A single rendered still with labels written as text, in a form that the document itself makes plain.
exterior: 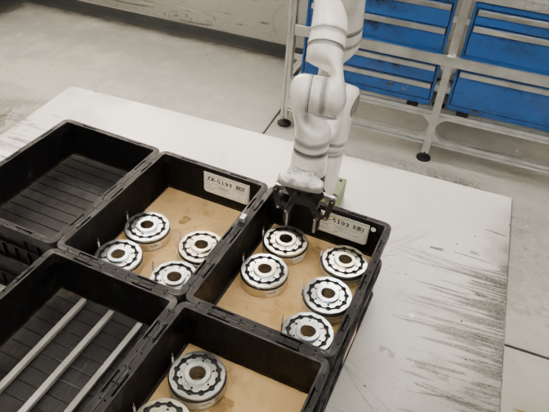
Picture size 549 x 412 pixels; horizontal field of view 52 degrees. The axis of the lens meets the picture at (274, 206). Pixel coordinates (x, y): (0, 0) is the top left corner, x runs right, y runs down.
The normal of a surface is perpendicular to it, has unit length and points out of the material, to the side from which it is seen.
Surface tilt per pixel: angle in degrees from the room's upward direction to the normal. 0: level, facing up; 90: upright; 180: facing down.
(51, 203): 0
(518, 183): 0
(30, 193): 0
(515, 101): 90
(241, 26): 90
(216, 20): 90
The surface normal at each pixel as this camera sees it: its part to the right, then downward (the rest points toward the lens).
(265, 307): 0.07, -0.77
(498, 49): -0.34, 0.58
